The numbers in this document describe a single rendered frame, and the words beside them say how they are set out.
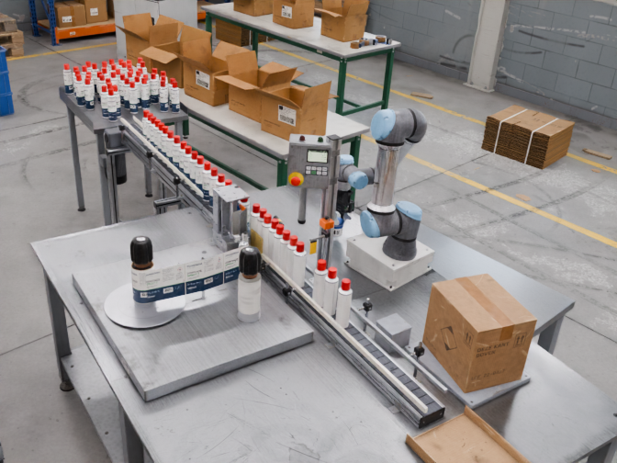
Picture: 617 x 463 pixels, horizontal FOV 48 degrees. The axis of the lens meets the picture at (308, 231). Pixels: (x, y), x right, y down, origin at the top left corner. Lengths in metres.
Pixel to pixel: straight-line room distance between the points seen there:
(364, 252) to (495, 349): 0.82
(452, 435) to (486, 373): 0.27
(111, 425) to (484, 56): 6.51
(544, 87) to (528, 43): 0.52
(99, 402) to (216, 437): 1.15
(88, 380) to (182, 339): 0.97
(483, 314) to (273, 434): 0.81
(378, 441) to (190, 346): 0.75
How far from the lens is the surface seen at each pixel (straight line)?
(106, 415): 3.32
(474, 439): 2.43
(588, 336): 4.54
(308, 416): 2.40
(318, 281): 2.71
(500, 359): 2.54
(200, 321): 2.70
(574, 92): 8.17
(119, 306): 2.79
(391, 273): 2.98
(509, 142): 6.74
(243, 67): 5.04
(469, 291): 2.58
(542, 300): 3.17
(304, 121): 4.45
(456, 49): 8.89
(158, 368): 2.51
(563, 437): 2.55
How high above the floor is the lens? 2.51
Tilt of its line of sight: 30 degrees down
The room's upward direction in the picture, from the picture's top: 4 degrees clockwise
